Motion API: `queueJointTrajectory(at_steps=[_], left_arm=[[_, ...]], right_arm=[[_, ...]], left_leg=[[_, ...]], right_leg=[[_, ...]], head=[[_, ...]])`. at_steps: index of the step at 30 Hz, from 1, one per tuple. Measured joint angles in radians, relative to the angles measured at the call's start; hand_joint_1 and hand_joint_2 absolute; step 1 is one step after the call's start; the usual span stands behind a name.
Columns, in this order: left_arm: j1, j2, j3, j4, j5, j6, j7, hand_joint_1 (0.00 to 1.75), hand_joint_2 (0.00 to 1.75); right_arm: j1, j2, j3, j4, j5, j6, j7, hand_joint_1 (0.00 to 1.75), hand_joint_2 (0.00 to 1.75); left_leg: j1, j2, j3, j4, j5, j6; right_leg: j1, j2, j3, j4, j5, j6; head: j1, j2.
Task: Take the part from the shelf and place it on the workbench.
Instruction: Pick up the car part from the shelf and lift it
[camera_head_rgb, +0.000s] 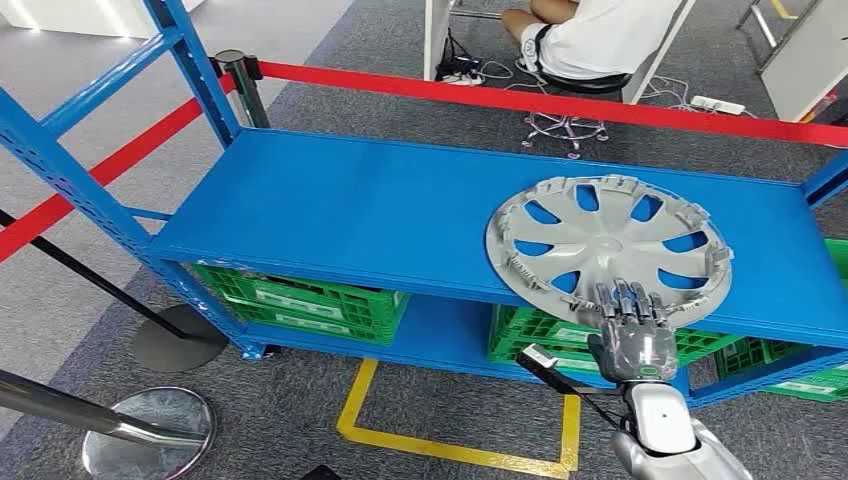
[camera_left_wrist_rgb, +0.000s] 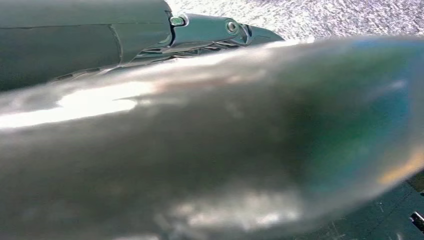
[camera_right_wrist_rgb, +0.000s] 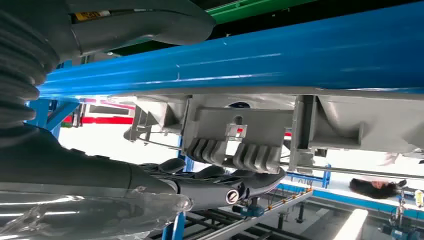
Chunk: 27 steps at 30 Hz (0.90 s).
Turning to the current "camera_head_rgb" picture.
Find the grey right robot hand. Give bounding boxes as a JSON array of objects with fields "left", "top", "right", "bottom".
[{"left": 586, "top": 278, "right": 680, "bottom": 386}]

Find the silver plastic wheel hubcap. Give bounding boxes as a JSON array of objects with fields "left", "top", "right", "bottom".
[{"left": 484, "top": 174, "right": 735, "bottom": 331}]

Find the blue metal shelf rack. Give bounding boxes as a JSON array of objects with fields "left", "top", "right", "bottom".
[{"left": 0, "top": 0, "right": 848, "bottom": 409}]

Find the open green plastic crate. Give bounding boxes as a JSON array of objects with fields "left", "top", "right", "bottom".
[{"left": 715, "top": 238, "right": 848, "bottom": 382}]

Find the black stool with chrome base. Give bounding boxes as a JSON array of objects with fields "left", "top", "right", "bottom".
[{"left": 519, "top": 69, "right": 634, "bottom": 160}]

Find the red barrier belt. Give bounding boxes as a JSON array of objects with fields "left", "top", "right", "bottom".
[
  {"left": 258, "top": 60, "right": 848, "bottom": 148},
  {"left": 0, "top": 74, "right": 238, "bottom": 263}
]

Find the person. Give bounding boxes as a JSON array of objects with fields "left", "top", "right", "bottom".
[{"left": 501, "top": 0, "right": 685, "bottom": 81}]

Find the black power adapter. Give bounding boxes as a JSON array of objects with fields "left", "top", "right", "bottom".
[{"left": 435, "top": 56, "right": 482, "bottom": 76}]

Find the black stanchion with round base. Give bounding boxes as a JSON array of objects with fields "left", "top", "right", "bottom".
[{"left": 0, "top": 208, "right": 230, "bottom": 374}]

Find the black right camera bracket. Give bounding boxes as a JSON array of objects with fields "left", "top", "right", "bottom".
[{"left": 515, "top": 354, "right": 631, "bottom": 432}]

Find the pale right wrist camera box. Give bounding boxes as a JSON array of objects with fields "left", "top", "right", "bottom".
[{"left": 521, "top": 343, "right": 562, "bottom": 372}]

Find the white cable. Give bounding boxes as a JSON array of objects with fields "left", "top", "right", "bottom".
[
  {"left": 478, "top": 59, "right": 551, "bottom": 95},
  {"left": 639, "top": 74, "right": 697, "bottom": 111}
]

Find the grey metal frame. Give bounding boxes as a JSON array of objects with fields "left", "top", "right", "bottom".
[{"left": 735, "top": 0, "right": 826, "bottom": 74}]

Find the grey belt barrier post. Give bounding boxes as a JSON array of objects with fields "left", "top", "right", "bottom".
[{"left": 213, "top": 49, "right": 272, "bottom": 130}]

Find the chrome stanchion post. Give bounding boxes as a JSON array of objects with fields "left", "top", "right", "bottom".
[{"left": 0, "top": 367, "right": 218, "bottom": 480}]

